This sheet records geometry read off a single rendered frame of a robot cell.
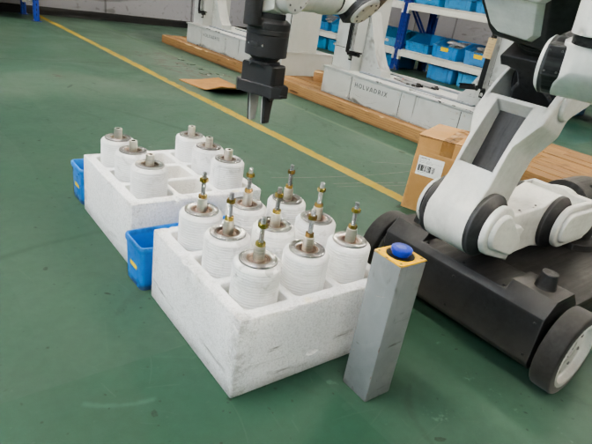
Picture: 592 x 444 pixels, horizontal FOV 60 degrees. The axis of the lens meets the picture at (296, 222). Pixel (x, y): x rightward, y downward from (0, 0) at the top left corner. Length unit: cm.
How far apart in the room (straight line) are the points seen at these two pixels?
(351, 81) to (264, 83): 261
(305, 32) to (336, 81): 76
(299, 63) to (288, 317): 358
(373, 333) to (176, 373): 40
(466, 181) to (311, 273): 39
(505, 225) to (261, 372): 58
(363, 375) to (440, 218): 37
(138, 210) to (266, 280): 51
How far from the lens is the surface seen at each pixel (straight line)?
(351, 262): 110
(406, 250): 96
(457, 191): 116
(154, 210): 138
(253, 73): 113
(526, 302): 124
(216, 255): 105
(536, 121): 117
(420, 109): 330
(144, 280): 132
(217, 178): 150
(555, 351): 121
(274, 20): 109
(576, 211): 150
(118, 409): 103
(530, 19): 109
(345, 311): 111
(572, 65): 77
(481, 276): 128
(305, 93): 394
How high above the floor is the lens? 73
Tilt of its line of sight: 24 degrees down
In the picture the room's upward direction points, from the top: 10 degrees clockwise
